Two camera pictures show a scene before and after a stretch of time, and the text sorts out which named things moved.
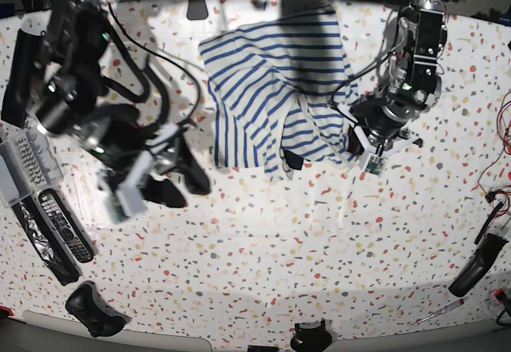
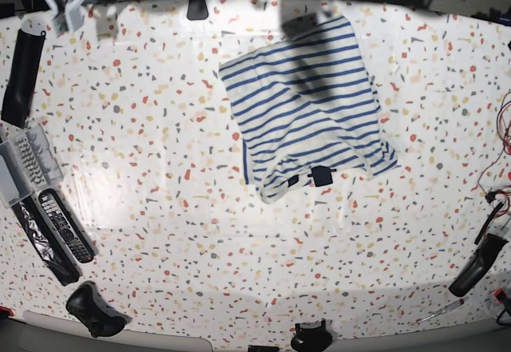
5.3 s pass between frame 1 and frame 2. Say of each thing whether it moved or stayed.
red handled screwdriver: stayed
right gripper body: moved
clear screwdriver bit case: stayed
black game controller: stayed
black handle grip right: stayed
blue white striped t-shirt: moved
